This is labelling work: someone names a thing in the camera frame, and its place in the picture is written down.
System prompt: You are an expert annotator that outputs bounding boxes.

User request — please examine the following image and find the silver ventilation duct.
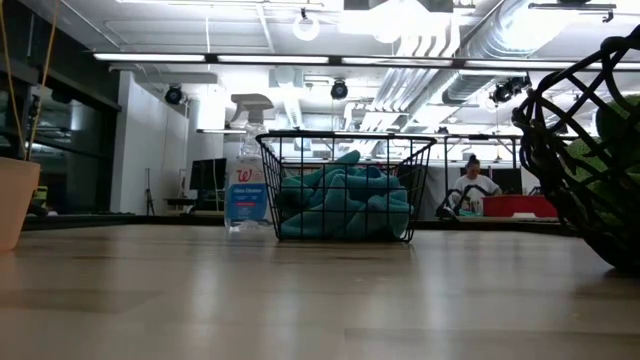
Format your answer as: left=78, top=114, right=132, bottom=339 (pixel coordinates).
left=442, top=0, right=576, bottom=105

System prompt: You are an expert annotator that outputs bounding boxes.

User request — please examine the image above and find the green microfiber towel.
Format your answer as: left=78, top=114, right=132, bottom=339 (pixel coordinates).
left=564, top=137, right=640, bottom=231
left=594, top=94, right=640, bottom=151

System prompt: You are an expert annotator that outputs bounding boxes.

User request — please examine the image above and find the black wire basket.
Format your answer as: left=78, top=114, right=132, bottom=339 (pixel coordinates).
left=255, top=131, right=439, bottom=245

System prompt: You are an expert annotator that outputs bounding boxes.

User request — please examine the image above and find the long overhead light bar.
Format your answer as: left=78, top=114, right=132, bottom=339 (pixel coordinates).
left=93, top=52, right=640, bottom=71

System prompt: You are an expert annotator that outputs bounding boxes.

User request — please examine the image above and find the black background monitor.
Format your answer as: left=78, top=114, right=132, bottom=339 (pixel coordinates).
left=188, top=157, right=228, bottom=191

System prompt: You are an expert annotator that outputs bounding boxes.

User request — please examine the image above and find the person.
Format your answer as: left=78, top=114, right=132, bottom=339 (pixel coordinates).
left=452, top=153, right=503, bottom=214

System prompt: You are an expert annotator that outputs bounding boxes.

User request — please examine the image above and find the dark woven round basket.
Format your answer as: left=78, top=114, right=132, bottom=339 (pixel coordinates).
left=510, top=24, right=640, bottom=274

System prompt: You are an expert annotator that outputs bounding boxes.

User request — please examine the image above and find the clear spray bottle blue label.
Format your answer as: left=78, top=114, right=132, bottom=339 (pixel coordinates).
left=223, top=93, right=275, bottom=234

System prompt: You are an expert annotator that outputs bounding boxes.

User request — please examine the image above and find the yellow cable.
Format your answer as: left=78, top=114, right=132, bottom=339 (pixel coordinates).
left=0, top=0, right=60, bottom=161

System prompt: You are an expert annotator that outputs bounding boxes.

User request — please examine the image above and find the red plastic bin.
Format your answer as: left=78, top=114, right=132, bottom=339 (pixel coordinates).
left=482, top=194, right=559, bottom=219

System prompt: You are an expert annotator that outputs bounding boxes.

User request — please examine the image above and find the blue microfiber towel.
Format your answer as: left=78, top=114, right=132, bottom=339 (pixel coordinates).
left=319, top=149, right=409, bottom=201
left=277, top=172, right=341, bottom=239
left=329, top=192, right=414, bottom=240

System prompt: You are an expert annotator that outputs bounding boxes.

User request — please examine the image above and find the black metal rig frame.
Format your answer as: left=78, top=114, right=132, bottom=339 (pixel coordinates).
left=22, top=212, right=576, bottom=237

